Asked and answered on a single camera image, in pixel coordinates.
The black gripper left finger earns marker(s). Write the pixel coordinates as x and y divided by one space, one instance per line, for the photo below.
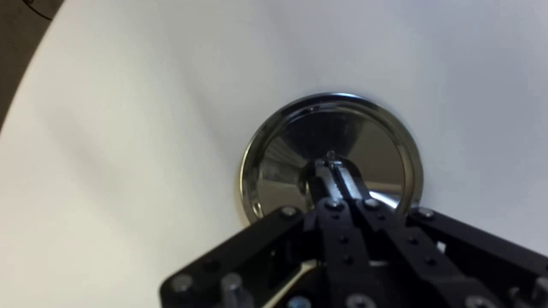
335 240

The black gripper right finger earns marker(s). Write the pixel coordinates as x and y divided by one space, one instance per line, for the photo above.
411 245

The small steel pot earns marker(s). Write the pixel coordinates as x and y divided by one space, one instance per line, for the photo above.
284 143

